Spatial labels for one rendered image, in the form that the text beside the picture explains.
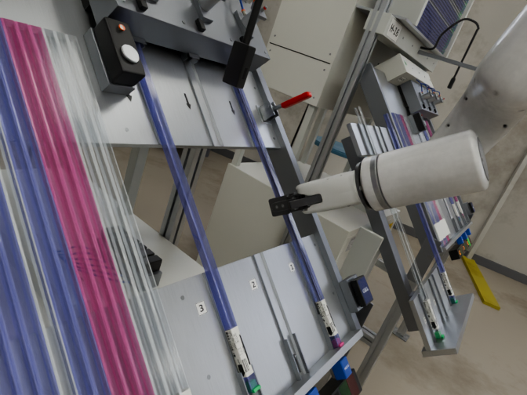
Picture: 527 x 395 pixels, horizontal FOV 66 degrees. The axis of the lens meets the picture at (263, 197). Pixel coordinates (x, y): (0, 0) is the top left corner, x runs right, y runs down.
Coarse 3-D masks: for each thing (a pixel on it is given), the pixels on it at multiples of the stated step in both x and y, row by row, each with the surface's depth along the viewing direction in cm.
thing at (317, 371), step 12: (348, 336) 72; (360, 336) 72; (336, 348) 67; (348, 348) 68; (324, 360) 63; (336, 360) 64; (312, 372) 59; (324, 372) 60; (300, 384) 56; (312, 384) 57
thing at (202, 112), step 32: (0, 0) 44; (32, 0) 47; (64, 0) 51; (64, 32) 49; (160, 64) 61; (192, 64) 67; (96, 96) 49; (128, 96) 53; (160, 96) 58; (192, 96) 64; (224, 96) 71; (256, 96) 80; (128, 128) 51; (192, 128) 61; (224, 128) 68
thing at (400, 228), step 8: (360, 112) 86; (360, 120) 86; (368, 128) 87; (368, 136) 86; (368, 144) 86; (376, 152) 86; (392, 208) 84; (392, 216) 85; (400, 224) 84; (400, 232) 84; (408, 240) 85; (408, 248) 84; (408, 256) 84; (416, 264) 84; (416, 272) 83; (416, 280) 83; (424, 288) 83; (424, 296) 83; (440, 336) 82
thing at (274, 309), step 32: (256, 256) 62; (288, 256) 68; (320, 256) 76; (160, 288) 46; (192, 288) 50; (256, 288) 59; (288, 288) 65; (192, 320) 48; (256, 320) 57; (288, 320) 62; (320, 320) 68; (192, 352) 46; (224, 352) 50; (256, 352) 54; (288, 352) 59; (320, 352) 65; (192, 384) 45; (224, 384) 48; (288, 384) 57
